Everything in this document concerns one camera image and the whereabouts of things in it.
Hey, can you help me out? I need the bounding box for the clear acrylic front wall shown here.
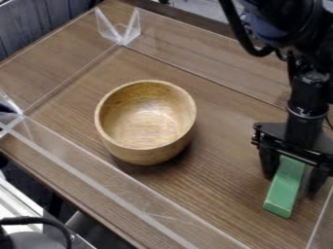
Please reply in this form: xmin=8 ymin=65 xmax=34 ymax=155
xmin=0 ymin=117 xmax=250 ymax=249

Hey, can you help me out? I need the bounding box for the grey metal stand base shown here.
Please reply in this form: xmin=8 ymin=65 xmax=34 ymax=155
xmin=0 ymin=215 xmax=97 ymax=249

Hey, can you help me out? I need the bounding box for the brown wooden bowl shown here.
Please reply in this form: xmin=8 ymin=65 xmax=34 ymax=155
xmin=93 ymin=80 xmax=196 ymax=166

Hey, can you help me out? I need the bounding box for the black cable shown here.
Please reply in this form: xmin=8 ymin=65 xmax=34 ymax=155
xmin=0 ymin=216 xmax=73 ymax=249

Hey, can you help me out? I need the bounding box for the green rectangular block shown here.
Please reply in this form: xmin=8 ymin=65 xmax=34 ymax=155
xmin=262 ymin=156 xmax=307 ymax=219

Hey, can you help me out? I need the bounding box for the clear acrylic left bracket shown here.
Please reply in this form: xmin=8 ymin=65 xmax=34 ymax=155
xmin=0 ymin=90 xmax=24 ymax=139

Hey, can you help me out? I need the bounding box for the clear acrylic corner bracket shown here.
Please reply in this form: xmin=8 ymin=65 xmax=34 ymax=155
xmin=93 ymin=8 xmax=140 ymax=46

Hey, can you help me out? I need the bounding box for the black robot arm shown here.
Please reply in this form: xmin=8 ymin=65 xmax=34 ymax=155
xmin=218 ymin=0 xmax=333 ymax=196

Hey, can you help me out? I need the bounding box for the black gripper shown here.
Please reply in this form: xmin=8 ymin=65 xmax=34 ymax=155
xmin=251 ymin=123 xmax=333 ymax=197

